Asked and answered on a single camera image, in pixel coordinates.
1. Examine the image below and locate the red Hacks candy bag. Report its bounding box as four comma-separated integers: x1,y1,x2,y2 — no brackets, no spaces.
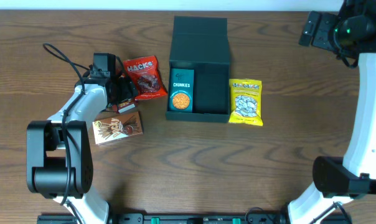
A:
123,55,167,101

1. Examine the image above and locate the brown Pocky box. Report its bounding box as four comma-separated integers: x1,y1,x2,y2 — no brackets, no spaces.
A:
92,111,143,145

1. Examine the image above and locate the yellow Hacks candy bag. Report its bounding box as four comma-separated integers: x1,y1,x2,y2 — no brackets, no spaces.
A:
228,79,263,126

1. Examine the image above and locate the red Hello Panda box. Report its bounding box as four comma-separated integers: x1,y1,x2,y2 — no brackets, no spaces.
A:
110,74,139,113

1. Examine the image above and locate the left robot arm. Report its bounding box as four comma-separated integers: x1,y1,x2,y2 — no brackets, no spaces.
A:
26,78,121,223

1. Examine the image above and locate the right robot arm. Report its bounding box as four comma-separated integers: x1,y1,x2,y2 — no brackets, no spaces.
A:
284,0,376,223

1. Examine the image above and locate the teal Chunkies box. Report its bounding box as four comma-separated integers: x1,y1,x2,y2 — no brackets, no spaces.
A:
168,68,194,113

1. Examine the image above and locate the dark green open box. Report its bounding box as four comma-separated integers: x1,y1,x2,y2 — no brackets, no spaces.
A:
166,16,231,123

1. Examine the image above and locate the black mounting rail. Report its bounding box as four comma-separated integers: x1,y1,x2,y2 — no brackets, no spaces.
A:
36,212,352,224

